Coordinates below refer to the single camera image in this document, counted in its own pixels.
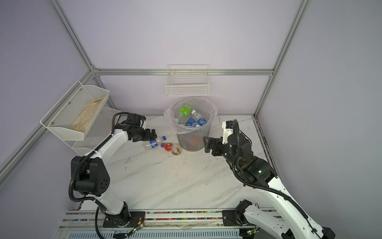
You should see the Pocari bottle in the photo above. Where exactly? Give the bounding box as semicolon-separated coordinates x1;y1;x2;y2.
192;110;207;126

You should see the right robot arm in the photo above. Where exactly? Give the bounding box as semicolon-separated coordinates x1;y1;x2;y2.
203;119;336;239

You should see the beige cloth in shelf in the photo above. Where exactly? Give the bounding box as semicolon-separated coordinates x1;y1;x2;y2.
70;97;105;133

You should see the grey mesh waste bin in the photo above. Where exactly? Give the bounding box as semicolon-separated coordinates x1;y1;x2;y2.
164;97;217;151

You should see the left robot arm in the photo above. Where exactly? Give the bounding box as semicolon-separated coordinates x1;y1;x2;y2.
68;112;157;228

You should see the red cap small bottle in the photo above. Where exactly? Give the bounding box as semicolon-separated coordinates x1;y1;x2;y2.
161;143;182;155

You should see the white mesh shelf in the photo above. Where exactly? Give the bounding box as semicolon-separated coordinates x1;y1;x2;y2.
71;107;120;155
40;81;109;141

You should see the white wire wall basket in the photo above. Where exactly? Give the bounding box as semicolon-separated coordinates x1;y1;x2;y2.
165;64;210;97

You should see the green label clear bottle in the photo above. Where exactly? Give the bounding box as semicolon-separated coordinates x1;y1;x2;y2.
178;103;193;119

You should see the orange label yellow-cap bottle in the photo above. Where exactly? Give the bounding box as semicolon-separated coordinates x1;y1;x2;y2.
188;135;204;150

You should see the clear plastic bin liner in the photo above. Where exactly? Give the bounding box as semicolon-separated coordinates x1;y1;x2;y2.
164;97;218;134

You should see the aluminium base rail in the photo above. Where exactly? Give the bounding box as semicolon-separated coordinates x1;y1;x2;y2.
58;207;311;239

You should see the white upper mesh shelf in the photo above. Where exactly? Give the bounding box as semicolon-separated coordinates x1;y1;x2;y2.
40;81;109;141

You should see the small blue label bottle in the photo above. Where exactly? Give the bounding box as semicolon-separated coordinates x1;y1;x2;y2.
144;136;167;150

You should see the white lower mesh shelf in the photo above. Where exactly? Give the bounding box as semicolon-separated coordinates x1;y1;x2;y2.
71;107;120;155

